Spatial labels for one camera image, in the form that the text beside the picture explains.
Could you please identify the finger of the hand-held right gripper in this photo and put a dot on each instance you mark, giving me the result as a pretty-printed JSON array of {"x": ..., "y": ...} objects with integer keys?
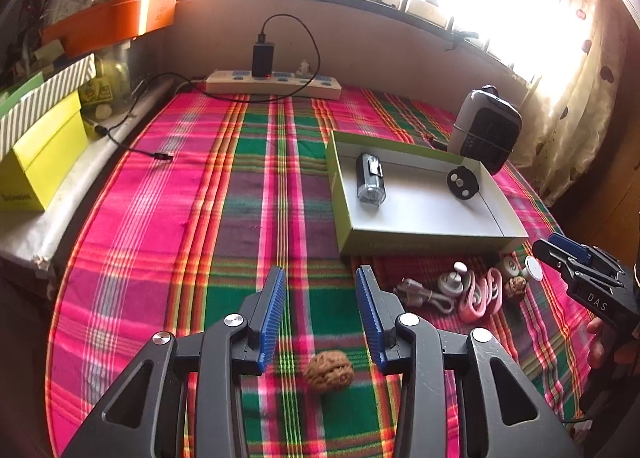
[
  {"x": 567, "y": 244},
  {"x": 552, "y": 258}
]

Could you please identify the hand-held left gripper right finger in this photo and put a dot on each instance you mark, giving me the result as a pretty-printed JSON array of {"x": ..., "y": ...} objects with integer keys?
[{"x": 372, "y": 320}]

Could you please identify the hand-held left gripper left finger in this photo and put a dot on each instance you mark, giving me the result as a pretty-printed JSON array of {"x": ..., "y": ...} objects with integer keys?
[{"x": 270, "y": 320}]

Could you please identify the white knob with green base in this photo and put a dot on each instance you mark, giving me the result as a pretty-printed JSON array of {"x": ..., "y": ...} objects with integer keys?
[{"x": 534, "y": 269}]

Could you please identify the white round bottle cap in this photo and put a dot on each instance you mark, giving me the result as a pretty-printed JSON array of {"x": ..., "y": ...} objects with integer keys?
[{"x": 510, "y": 265}]

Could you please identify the brown walnut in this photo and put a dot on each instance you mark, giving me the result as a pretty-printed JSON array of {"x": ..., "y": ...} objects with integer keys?
[
  {"x": 516, "y": 287},
  {"x": 330, "y": 371}
]

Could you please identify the green cardboard box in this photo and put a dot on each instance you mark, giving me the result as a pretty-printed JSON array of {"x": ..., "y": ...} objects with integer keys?
[{"x": 425, "y": 218}]

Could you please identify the person's right hand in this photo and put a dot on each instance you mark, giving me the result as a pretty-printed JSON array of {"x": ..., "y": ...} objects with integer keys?
[{"x": 612, "y": 350}]

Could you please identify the plaid tablecloth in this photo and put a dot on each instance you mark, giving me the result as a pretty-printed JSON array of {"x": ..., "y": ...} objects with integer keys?
[{"x": 200, "y": 238}]

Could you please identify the black round disc device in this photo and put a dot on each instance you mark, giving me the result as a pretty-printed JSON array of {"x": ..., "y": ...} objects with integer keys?
[{"x": 462, "y": 182}]

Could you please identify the white and black heater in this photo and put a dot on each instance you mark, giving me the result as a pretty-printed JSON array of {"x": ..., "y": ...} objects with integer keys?
[{"x": 482, "y": 133}]

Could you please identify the black and silver bike light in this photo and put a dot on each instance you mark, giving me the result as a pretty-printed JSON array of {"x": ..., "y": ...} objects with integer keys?
[{"x": 369, "y": 181}]

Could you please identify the spotted cream curtain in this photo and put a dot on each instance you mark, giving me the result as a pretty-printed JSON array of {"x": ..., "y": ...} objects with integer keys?
[{"x": 580, "y": 103}]

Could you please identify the black window latch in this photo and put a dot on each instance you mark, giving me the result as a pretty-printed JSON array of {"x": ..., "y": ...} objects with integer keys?
[{"x": 457, "y": 37}]

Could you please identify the beige power strip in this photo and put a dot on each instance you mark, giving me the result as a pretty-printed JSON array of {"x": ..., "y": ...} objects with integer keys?
[{"x": 320, "y": 88}]

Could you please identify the black charger adapter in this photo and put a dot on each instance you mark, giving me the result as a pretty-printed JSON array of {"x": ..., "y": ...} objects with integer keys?
[{"x": 263, "y": 61}]

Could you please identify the yellow-green box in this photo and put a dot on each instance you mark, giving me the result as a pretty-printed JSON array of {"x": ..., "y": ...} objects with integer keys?
[{"x": 45, "y": 158}]

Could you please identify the glass jar with yellow label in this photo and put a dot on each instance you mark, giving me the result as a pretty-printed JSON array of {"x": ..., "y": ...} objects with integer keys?
[{"x": 107, "y": 78}]

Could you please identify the striped box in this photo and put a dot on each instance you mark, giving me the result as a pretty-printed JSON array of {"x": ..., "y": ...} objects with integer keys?
[{"x": 50, "y": 88}]

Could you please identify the orange box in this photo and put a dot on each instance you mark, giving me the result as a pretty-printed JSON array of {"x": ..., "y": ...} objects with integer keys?
[{"x": 115, "y": 21}]

